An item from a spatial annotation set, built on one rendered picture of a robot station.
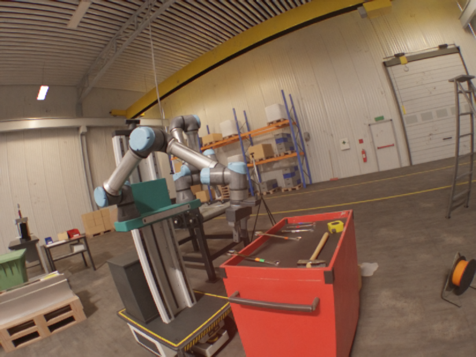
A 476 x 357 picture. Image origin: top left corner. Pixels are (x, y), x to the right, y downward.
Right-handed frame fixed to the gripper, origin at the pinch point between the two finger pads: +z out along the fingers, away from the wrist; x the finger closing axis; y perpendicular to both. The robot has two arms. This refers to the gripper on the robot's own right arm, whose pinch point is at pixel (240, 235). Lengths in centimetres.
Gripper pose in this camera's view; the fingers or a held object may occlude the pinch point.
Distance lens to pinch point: 100.2
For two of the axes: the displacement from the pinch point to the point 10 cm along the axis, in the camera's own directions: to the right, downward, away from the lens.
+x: -5.6, 1.5, -8.2
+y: -8.3, -0.5, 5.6
